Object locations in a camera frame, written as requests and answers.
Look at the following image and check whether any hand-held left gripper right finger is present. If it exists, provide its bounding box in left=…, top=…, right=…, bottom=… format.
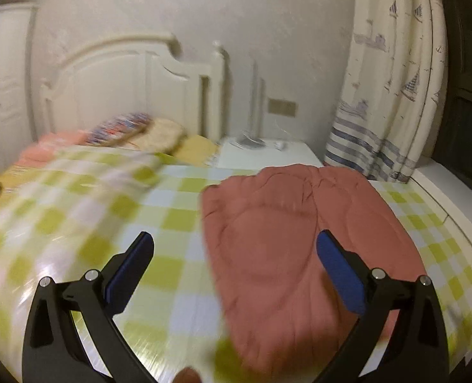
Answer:
left=316, top=229, right=449, bottom=383

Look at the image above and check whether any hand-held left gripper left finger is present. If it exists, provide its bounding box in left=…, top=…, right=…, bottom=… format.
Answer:
left=21, top=231, right=157, bottom=383

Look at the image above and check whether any rust quilted jacket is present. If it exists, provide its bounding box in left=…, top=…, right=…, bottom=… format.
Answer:
left=201, top=164, right=432, bottom=378

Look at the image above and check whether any person's left hand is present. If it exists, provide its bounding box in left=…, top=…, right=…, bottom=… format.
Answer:
left=173, top=367, right=203, bottom=383

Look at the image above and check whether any green checked blanket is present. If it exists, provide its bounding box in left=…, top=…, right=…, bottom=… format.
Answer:
left=0, top=146, right=472, bottom=383

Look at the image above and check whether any white window sill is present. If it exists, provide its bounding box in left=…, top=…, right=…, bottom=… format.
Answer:
left=409, top=160, right=472, bottom=256

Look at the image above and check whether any beige pillow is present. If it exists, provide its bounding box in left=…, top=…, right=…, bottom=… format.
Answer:
left=130, top=119, right=186, bottom=153

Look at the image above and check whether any yellow floral bed sheet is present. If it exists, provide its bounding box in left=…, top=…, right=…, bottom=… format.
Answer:
left=176, top=135, right=220, bottom=166

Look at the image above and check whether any white nightstand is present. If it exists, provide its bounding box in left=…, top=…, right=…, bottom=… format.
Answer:
left=214, top=136, right=324, bottom=170

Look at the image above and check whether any colourful patterned pillow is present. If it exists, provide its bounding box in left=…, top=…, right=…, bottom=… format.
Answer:
left=88, top=112, right=153, bottom=146

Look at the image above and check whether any pink floral quilt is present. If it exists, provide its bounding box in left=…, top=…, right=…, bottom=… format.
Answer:
left=14, top=130, right=91, bottom=166

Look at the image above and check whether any white wooden headboard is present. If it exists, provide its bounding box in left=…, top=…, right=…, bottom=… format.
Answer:
left=40, top=34, right=229, bottom=148

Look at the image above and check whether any dark window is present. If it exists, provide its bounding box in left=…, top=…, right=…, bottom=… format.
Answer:
left=435, top=0, right=472, bottom=212

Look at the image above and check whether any cream printed curtain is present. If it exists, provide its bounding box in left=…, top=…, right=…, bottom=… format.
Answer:
left=324, top=0, right=448, bottom=184

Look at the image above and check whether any white wardrobe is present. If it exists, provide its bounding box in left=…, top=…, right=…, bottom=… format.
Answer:
left=0, top=2, right=37, bottom=184

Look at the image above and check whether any beige wall switch plate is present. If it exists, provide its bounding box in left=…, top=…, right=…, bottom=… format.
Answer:
left=268, top=99, right=298, bottom=117

